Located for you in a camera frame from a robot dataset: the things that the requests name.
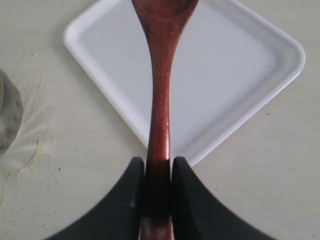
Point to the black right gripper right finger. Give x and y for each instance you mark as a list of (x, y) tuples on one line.
[(198, 215)]

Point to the dark red wooden spoon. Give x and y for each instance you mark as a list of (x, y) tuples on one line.
[(163, 22)]

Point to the white rectangular plastic tray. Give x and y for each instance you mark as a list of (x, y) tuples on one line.
[(228, 64)]

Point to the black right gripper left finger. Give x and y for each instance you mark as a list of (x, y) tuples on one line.
[(117, 216)]

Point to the steel bowl of millet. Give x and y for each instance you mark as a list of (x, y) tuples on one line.
[(11, 112)]

